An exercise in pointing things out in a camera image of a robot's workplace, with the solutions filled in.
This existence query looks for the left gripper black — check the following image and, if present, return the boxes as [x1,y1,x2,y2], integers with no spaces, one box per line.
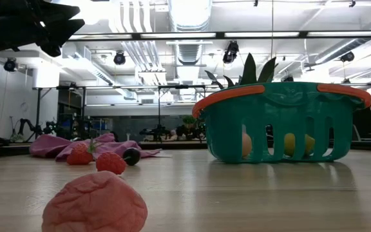
[0,0,86,58]

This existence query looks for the toy strawberry green leaves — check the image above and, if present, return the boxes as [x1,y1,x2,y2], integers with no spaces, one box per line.
[66,138,101,166]

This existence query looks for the small red toy strawberry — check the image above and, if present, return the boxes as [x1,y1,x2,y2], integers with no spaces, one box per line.
[95,151,128,175]

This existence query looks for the yellow toy lemon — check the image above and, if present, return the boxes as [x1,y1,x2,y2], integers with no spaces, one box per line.
[283,132,316,158]

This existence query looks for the black ceiling spotlight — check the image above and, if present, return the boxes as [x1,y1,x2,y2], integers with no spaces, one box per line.
[222,41,240,64]
[339,51,356,63]
[113,51,127,66]
[3,57,18,72]

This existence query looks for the purple cloth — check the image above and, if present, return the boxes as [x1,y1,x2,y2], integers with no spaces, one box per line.
[29,133,162,162]

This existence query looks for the green snake plant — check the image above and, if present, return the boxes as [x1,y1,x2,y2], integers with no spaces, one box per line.
[204,53,278,90]

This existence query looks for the teal basket orange rim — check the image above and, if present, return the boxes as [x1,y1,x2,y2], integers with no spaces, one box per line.
[191,81,371,164]

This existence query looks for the black aluminium table frame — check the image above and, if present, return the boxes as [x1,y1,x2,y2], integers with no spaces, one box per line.
[0,30,371,152]

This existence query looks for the black background stand frame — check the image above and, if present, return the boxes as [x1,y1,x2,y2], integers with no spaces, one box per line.
[32,84,207,142]

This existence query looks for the silver ventilation duct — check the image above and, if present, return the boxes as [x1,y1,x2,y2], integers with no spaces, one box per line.
[167,0,213,104]

